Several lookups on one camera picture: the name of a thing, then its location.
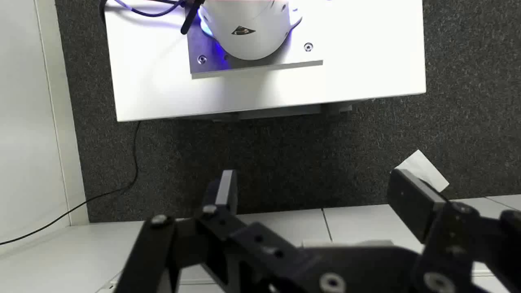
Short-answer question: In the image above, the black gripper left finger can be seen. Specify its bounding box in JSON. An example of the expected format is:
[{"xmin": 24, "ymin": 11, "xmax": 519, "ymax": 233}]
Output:
[{"xmin": 112, "ymin": 168, "xmax": 306, "ymax": 293}]

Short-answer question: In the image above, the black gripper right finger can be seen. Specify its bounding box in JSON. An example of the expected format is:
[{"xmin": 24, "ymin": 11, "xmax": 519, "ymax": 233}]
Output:
[{"xmin": 386, "ymin": 168, "xmax": 521, "ymax": 293}]

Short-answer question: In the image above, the white paper sheet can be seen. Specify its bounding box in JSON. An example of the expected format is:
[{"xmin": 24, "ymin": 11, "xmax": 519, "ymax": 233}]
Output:
[{"xmin": 394, "ymin": 148, "xmax": 451, "ymax": 194}]

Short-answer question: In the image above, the white base cabinet unit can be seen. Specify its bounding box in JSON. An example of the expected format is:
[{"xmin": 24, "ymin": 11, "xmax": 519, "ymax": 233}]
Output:
[{"xmin": 0, "ymin": 192, "xmax": 521, "ymax": 293}]

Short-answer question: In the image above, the metal robot mounting plate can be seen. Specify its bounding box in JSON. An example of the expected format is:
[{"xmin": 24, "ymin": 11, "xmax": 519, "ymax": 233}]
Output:
[{"xmin": 186, "ymin": 15, "xmax": 326, "ymax": 80}]

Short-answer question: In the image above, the thin black floor cable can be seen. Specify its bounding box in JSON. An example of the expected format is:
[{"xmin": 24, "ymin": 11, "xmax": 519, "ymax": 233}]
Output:
[{"xmin": 0, "ymin": 120, "xmax": 142, "ymax": 247}]

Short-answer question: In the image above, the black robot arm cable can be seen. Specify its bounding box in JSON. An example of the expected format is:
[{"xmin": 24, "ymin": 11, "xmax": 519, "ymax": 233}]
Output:
[{"xmin": 179, "ymin": 0, "xmax": 207, "ymax": 36}]

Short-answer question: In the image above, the purple cable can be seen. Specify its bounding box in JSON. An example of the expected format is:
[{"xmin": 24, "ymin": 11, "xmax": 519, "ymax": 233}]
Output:
[{"xmin": 111, "ymin": 0, "xmax": 189, "ymax": 19}]

